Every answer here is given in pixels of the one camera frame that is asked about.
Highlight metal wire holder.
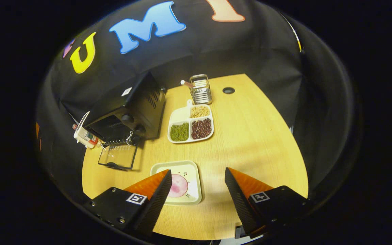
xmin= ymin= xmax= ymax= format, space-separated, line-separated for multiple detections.
xmin=189 ymin=74 xmax=213 ymax=105

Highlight yellow soybeans pile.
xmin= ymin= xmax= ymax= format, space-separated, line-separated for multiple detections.
xmin=190 ymin=105 xmax=210 ymax=118

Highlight white divided tray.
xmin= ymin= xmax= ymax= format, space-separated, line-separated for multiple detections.
xmin=167 ymin=99 xmax=214 ymax=144

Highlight white plastic device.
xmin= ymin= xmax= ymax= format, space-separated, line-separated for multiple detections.
xmin=72 ymin=111 xmax=99 ymax=149

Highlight cream square plate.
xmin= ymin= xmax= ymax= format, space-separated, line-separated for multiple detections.
xmin=150 ymin=160 xmax=202 ymax=205

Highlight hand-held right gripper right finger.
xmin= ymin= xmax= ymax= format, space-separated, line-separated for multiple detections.
xmin=225 ymin=167 xmax=314 ymax=239

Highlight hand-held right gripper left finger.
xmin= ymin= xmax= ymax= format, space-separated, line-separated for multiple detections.
xmin=83 ymin=169 xmax=173 ymax=237

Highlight dark red beans pile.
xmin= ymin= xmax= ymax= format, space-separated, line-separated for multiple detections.
xmin=191 ymin=118 xmax=212 ymax=140

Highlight pink ham slice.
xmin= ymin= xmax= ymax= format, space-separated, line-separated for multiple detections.
xmin=167 ymin=174 xmax=189 ymax=198

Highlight black electric oven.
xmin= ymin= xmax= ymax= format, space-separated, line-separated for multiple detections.
xmin=84 ymin=71 xmax=167 ymax=170

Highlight green mung beans pile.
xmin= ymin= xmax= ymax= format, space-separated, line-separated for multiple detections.
xmin=170 ymin=122 xmax=189 ymax=142

